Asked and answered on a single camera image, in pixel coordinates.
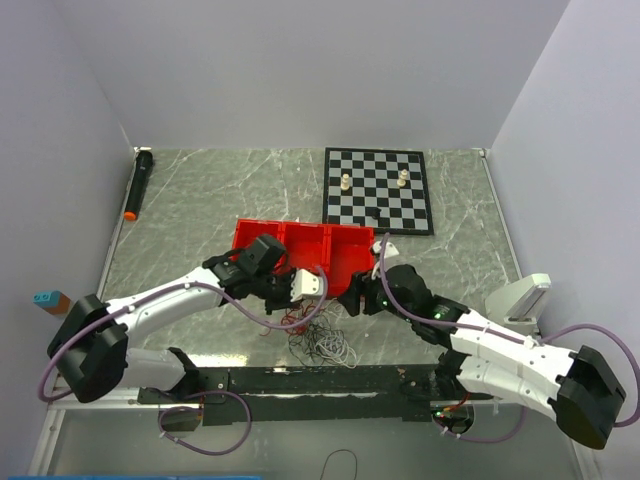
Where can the white grey wedge object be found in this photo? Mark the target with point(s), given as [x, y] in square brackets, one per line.
[518, 305]

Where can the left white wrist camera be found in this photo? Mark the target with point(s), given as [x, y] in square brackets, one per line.
[307, 286]

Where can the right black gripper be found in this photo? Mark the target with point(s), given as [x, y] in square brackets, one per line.
[362, 283]

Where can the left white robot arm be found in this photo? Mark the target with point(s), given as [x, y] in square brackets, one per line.
[97, 348]

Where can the blue brown toy block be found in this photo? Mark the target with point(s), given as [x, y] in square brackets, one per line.
[53, 302]

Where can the black grey chessboard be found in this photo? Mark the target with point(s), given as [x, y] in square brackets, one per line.
[373, 176]

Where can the aluminium frame rail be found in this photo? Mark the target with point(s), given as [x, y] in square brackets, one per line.
[59, 416]

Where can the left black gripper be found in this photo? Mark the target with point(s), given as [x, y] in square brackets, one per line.
[285, 301]

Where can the cream chess piece right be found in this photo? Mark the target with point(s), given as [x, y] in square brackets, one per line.
[402, 178]

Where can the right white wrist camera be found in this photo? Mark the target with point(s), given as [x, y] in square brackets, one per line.
[388, 250]

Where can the red three-compartment plastic tray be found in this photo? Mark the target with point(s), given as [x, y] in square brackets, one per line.
[340, 250]

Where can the cream chess piece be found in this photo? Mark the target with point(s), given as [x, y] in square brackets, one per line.
[345, 182]
[402, 178]

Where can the cream chess piece left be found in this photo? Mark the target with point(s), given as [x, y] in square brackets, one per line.
[345, 182]

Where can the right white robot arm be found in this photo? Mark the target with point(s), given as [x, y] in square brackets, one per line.
[578, 390]

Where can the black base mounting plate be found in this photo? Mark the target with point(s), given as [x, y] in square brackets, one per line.
[408, 392]

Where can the black marker orange cap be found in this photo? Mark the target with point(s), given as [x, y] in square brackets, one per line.
[143, 168]

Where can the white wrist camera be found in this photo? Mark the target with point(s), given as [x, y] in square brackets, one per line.
[307, 286]
[388, 250]

